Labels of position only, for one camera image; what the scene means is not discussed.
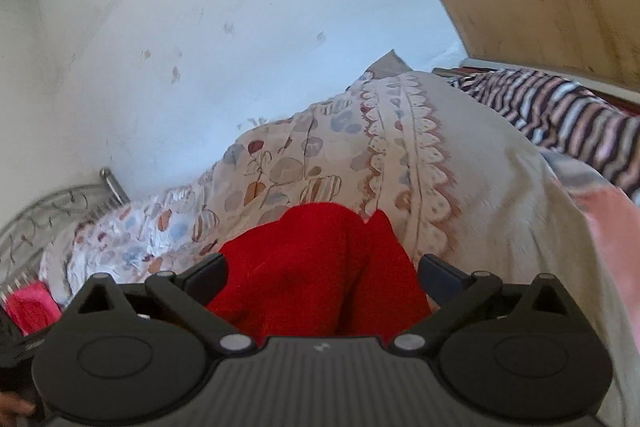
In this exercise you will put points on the striped blanket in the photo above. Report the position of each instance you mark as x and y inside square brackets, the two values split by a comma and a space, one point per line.
[560, 107]

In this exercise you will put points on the grey pillow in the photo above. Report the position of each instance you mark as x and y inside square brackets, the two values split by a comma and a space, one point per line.
[392, 63]

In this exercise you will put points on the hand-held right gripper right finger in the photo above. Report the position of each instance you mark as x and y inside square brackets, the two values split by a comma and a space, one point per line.
[435, 272]

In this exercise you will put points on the metal bed headboard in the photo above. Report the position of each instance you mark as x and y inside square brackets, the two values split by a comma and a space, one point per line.
[30, 222]

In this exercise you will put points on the pink and blue bedsheet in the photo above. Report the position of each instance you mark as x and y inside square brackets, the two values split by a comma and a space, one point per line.
[612, 227]

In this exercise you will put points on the black cloth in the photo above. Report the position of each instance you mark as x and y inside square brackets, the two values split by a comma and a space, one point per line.
[17, 352]

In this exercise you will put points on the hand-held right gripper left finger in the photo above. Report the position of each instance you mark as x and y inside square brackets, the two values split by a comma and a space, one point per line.
[215, 269]

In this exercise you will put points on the red knit garment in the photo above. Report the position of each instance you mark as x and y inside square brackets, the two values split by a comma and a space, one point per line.
[315, 272]

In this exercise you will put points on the pink cloth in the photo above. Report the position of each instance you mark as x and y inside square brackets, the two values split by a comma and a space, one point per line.
[32, 307]

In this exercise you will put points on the floral printed blanket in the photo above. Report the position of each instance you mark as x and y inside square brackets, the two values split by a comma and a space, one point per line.
[475, 207]

